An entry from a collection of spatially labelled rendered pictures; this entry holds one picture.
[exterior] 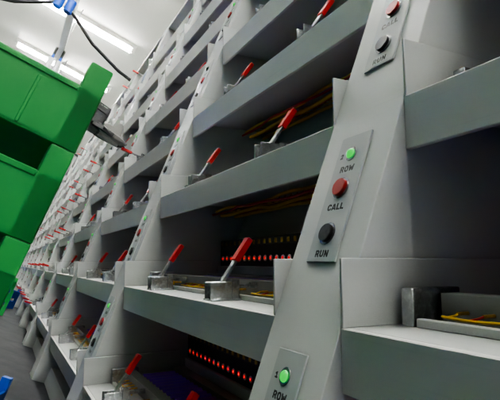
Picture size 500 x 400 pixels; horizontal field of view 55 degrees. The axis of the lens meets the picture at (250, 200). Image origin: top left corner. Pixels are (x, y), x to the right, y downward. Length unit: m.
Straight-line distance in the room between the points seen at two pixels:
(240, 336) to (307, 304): 0.12
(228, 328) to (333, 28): 0.39
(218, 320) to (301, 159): 0.20
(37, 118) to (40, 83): 0.03
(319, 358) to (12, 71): 0.32
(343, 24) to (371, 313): 0.39
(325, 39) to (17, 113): 0.41
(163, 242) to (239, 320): 0.55
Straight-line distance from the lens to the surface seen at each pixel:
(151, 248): 1.02
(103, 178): 2.45
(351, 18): 0.64
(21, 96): 0.43
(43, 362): 1.72
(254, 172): 0.63
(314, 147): 0.52
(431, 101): 0.41
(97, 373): 1.02
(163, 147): 1.29
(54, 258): 3.10
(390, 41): 0.49
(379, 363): 0.33
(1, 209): 0.41
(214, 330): 0.56
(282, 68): 0.75
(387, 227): 0.39
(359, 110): 0.47
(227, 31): 1.21
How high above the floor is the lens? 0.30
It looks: 16 degrees up
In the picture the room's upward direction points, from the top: 19 degrees clockwise
